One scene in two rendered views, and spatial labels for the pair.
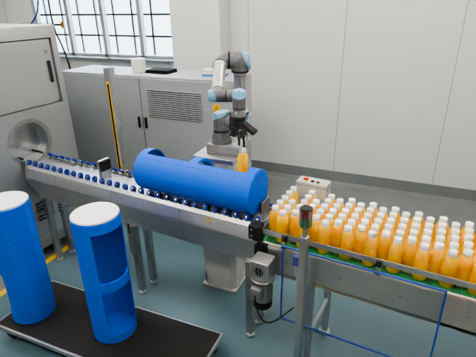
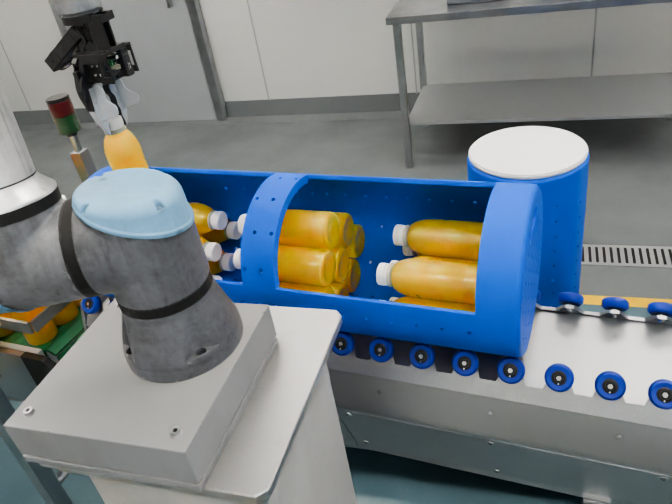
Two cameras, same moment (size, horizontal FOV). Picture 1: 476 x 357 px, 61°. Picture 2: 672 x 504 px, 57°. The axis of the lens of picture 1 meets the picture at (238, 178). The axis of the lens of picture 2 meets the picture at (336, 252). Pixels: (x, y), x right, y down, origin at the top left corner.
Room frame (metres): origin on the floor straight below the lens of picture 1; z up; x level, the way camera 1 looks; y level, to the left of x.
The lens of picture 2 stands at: (3.42, 0.31, 1.72)
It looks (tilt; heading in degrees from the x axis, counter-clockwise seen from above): 33 degrees down; 179
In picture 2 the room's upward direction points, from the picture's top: 10 degrees counter-clockwise
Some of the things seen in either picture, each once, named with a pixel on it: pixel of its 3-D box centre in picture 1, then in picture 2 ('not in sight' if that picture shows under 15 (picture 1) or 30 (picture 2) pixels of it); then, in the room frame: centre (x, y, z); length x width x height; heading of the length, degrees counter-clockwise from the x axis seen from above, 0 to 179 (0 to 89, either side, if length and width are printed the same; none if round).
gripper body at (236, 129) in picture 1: (238, 126); (97, 47); (2.27, -0.01, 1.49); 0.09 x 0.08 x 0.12; 61
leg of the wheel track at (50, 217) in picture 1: (53, 229); not in sight; (3.10, 1.65, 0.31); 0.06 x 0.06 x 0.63; 61
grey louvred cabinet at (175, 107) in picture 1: (157, 135); not in sight; (4.53, 0.93, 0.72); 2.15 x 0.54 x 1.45; 67
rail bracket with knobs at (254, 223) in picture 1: (256, 231); not in sight; (1.98, -0.10, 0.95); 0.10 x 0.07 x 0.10; 151
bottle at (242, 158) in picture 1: (242, 164); (130, 168); (2.26, -0.03, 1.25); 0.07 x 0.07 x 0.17
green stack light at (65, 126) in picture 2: (305, 221); (67, 122); (1.68, -0.32, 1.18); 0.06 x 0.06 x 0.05
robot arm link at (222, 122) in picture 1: (222, 120); (138, 233); (2.78, 0.10, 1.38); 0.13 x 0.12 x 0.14; 89
